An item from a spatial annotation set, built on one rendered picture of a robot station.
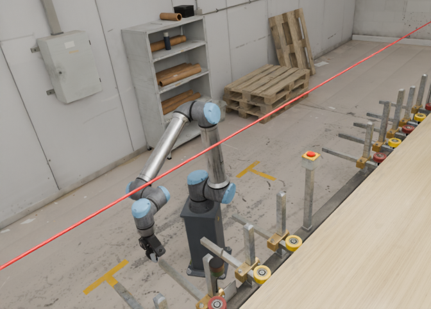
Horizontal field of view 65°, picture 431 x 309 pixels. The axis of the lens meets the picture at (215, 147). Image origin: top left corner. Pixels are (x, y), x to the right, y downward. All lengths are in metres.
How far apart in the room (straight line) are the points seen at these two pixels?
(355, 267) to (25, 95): 3.12
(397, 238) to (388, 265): 0.18
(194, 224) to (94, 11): 2.46
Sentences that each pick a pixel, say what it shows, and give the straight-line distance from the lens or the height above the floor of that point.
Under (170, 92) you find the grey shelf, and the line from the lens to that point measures 4.58.
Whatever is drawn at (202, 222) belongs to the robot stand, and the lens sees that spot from 2.44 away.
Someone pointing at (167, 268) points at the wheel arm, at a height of 0.86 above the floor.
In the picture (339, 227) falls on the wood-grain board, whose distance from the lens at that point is 1.89.
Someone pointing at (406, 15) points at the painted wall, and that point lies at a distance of 8.90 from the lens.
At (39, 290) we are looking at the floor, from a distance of 3.22.
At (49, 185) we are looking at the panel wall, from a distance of 4.05.
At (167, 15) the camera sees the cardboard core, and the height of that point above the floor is 1.61.
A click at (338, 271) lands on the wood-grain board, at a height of 0.90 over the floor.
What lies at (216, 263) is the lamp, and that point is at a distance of 1.42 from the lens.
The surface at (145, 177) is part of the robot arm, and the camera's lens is 1.79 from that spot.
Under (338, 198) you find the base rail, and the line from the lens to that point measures 2.39.
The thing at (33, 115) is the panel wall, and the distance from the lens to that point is 3.75.
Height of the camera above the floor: 2.18
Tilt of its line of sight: 30 degrees down
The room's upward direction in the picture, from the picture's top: 6 degrees counter-clockwise
